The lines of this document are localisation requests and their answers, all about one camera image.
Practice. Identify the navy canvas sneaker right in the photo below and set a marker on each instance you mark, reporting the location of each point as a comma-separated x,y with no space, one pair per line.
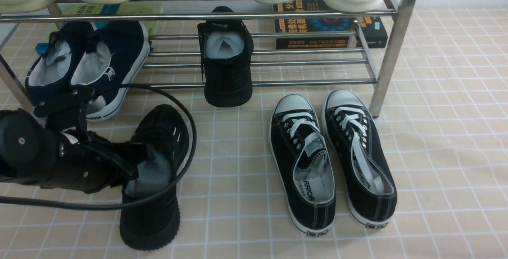
113,56

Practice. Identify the navy canvas sneaker left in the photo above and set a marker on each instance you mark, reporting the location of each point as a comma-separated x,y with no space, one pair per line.
50,75

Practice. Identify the black white canvas sneaker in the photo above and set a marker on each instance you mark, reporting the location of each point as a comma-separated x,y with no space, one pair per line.
302,158
369,185

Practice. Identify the black white canvas sneaker right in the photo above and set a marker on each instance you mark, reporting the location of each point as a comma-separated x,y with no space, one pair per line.
369,185

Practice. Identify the beige checkered floor mat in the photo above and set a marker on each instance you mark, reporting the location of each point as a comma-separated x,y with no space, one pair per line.
443,129

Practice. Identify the black book with yellow text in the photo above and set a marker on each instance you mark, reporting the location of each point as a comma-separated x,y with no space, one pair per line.
329,26

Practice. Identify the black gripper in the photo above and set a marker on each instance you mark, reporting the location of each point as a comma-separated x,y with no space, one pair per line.
84,160

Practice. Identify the navy canvas sneaker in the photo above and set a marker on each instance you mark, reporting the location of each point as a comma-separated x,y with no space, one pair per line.
50,75
113,56

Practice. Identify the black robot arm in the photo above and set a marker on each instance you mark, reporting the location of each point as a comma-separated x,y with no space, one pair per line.
52,147

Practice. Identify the silver metal shoe rack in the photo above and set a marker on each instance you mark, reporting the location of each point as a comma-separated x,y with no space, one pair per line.
380,78

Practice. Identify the green book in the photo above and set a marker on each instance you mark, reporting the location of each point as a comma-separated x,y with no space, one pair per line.
109,9

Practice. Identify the black knit sneaker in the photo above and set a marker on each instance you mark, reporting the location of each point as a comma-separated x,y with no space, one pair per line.
226,47
153,225

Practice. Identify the black white canvas sneaker left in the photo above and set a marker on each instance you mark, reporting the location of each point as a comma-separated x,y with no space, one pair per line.
302,158

